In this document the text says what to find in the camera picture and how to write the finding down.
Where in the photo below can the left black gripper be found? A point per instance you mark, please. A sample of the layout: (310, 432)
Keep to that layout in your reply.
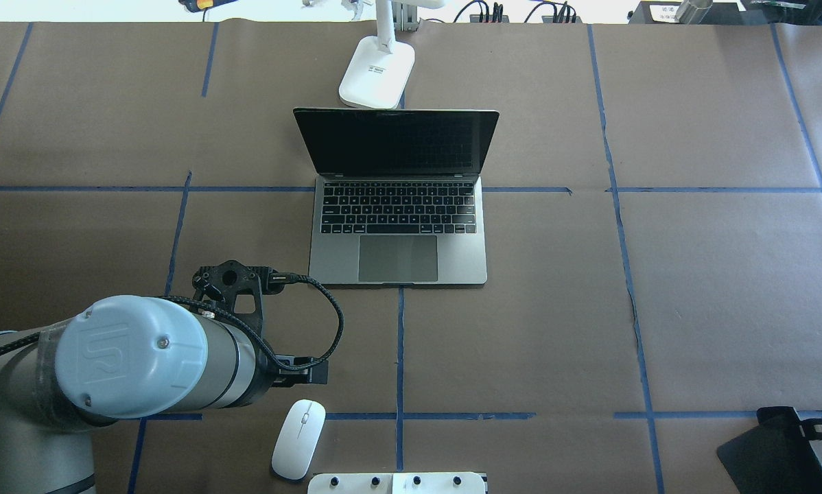
(307, 371)

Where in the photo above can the white wireless mouse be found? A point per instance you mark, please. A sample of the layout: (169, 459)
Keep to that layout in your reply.
(298, 439)

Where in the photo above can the black mouse pad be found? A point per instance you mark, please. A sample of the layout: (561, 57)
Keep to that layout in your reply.
(772, 457)

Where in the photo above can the grey laptop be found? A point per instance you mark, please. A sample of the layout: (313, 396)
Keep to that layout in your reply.
(398, 194)

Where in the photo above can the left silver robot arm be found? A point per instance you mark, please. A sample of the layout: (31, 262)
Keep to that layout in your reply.
(125, 357)

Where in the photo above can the white desk lamp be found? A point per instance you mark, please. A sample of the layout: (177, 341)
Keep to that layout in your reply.
(380, 66)

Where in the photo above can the metal cylinder weight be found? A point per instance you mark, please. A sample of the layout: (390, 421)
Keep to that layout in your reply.
(692, 12)

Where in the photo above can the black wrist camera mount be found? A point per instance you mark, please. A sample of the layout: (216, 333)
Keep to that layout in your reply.
(221, 286)

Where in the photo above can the white pedestal column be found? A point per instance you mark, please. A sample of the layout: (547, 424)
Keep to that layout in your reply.
(400, 482)

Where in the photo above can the aluminium frame post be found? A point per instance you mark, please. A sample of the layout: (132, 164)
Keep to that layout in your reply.
(405, 17)

